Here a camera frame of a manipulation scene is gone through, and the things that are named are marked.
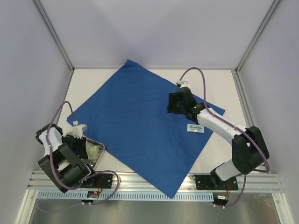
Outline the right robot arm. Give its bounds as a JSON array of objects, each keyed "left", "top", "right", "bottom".
[{"left": 167, "top": 87, "right": 270, "bottom": 189}]

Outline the green packet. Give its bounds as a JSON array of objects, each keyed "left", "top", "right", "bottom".
[{"left": 85, "top": 141, "right": 102, "bottom": 161}]

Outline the aluminium frame post right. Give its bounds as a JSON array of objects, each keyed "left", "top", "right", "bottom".
[{"left": 235, "top": 0, "right": 282, "bottom": 75}]

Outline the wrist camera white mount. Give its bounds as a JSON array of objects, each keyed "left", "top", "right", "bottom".
[
  {"left": 71, "top": 120, "right": 87, "bottom": 139},
  {"left": 176, "top": 80, "right": 191, "bottom": 89}
]

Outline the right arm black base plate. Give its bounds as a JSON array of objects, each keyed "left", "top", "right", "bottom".
[{"left": 192, "top": 175, "right": 239, "bottom": 190}]

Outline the blue surgical drape cloth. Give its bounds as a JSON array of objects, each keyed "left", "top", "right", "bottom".
[{"left": 67, "top": 60, "right": 213, "bottom": 198}]

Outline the aluminium frame post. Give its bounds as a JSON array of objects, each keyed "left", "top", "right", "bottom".
[
  {"left": 32, "top": 0, "right": 75, "bottom": 74},
  {"left": 235, "top": 0, "right": 282, "bottom": 75}
]

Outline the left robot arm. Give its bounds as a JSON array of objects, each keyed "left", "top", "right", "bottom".
[{"left": 36, "top": 124, "right": 98, "bottom": 193}]

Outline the small white green sachet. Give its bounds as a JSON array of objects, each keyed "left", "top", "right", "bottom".
[{"left": 187, "top": 124, "right": 205, "bottom": 133}]

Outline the aluminium side rail right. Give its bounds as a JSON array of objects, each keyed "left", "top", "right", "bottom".
[{"left": 234, "top": 70, "right": 269, "bottom": 174}]

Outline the aluminium front rail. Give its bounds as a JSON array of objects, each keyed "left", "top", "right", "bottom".
[{"left": 27, "top": 170, "right": 285, "bottom": 194}]

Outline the aluminium frame post left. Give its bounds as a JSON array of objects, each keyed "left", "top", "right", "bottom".
[{"left": 32, "top": 0, "right": 75, "bottom": 74}]

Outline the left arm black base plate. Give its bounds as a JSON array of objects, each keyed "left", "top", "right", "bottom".
[{"left": 81, "top": 174, "right": 113, "bottom": 189}]

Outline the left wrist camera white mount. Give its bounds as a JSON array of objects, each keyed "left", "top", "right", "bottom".
[{"left": 71, "top": 120, "right": 87, "bottom": 139}]

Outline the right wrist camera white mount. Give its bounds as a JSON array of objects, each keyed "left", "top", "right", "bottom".
[{"left": 176, "top": 80, "right": 191, "bottom": 89}]

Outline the stainless steel instrument tray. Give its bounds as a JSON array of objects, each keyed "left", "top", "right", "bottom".
[{"left": 64, "top": 133, "right": 105, "bottom": 170}]

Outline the slotted cable duct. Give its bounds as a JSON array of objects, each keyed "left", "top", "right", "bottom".
[{"left": 37, "top": 190, "right": 214, "bottom": 202}]

